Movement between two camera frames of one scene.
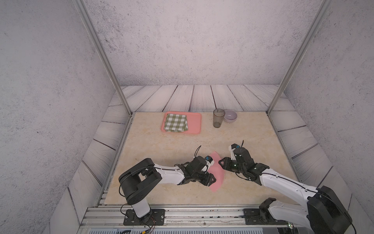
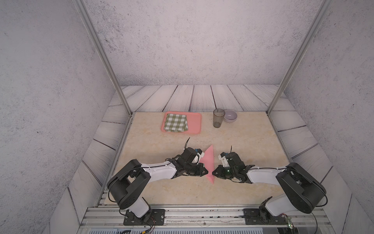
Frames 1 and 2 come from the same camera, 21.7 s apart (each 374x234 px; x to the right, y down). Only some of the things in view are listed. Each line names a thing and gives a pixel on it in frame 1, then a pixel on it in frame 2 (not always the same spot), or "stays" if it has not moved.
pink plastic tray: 194,120 stays
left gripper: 209,178 → 199,172
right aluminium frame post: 295,63 stays
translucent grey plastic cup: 218,115 stays
